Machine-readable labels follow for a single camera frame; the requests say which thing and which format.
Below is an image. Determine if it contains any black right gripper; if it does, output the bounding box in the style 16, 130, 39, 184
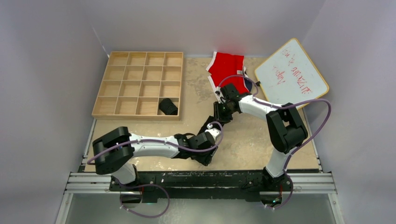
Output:
213, 101, 237, 126

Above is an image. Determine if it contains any plain black underwear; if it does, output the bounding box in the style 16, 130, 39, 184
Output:
174, 116, 223, 166

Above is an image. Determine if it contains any black striped underwear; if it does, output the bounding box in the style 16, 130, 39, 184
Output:
159, 98, 178, 115

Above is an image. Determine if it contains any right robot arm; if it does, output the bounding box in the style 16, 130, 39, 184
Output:
213, 84, 308, 190

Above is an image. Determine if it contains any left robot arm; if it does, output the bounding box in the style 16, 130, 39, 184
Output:
87, 125, 224, 191

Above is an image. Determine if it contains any red white blue underwear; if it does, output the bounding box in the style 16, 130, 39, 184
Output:
206, 51, 253, 94

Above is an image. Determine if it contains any wooden compartment tray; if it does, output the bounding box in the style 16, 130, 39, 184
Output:
92, 51, 184, 120

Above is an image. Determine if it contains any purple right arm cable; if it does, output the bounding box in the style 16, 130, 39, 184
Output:
216, 75, 332, 211

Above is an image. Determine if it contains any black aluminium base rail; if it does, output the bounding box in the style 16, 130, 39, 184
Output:
65, 170, 337, 204

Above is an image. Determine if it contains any white board with wooden frame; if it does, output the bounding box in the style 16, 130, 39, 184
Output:
255, 38, 329, 105

